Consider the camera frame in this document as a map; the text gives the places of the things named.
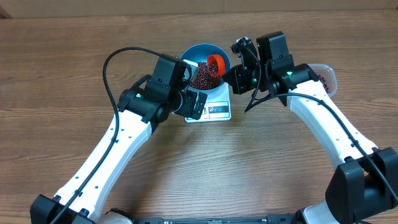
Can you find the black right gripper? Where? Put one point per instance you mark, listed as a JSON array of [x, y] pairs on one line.
[[240, 81]]

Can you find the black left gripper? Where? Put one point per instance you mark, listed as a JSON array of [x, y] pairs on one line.
[[190, 100]]

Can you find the red plastic measuring scoop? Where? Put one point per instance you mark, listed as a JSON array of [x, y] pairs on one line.
[[216, 65]]

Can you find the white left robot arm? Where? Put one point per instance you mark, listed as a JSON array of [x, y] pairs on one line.
[[82, 198]]

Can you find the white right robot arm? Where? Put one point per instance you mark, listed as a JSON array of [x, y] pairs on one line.
[[364, 182]]

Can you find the red beans in bowl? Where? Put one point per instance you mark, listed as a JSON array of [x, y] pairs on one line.
[[203, 80]]

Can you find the white digital kitchen scale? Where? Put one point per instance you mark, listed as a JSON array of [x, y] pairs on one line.
[[217, 106]]

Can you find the clear plastic bean container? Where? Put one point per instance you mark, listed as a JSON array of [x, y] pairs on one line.
[[329, 74]]

